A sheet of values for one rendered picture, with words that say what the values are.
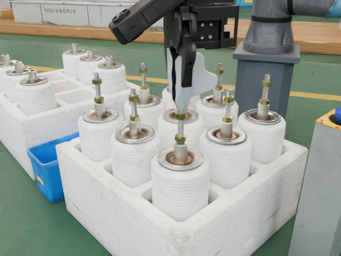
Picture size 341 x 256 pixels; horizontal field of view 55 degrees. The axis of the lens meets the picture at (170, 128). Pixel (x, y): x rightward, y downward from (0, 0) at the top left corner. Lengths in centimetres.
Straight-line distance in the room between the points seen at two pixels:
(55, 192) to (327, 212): 60
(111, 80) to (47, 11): 214
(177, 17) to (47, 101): 60
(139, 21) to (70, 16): 259
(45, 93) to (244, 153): 57
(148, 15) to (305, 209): 42
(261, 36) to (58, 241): 75
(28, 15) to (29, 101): 234
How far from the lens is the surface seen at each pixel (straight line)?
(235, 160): 59
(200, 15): 43
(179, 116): 49
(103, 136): 67
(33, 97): 94
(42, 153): 92
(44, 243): 80
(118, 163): 60
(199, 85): 47
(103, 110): 69
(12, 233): 85
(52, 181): 85
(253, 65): 102
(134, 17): 42
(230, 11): 45
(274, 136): 68
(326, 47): 246
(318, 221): 64
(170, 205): 54
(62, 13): 305
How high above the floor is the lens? 53
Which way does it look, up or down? 26 degrees down
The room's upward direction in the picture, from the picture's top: straight up
